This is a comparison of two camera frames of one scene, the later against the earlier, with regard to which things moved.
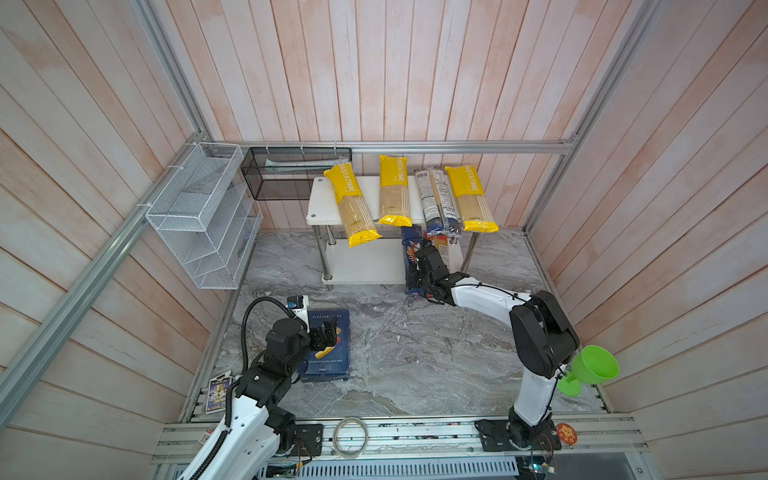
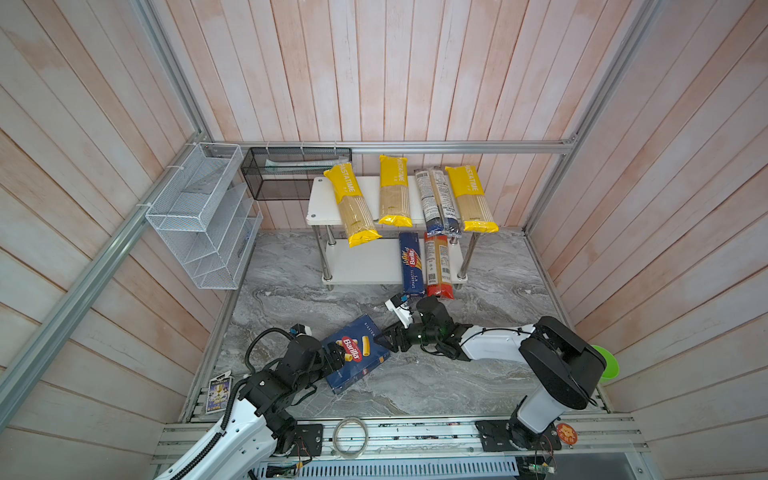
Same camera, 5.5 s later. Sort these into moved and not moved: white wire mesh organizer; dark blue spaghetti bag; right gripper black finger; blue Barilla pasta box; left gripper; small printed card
Moved: blue Barilla pasta box; left gripper; right gripper black finger
Not moved: white wire mesh organizer; dark blue spaghetti bag; small printed card
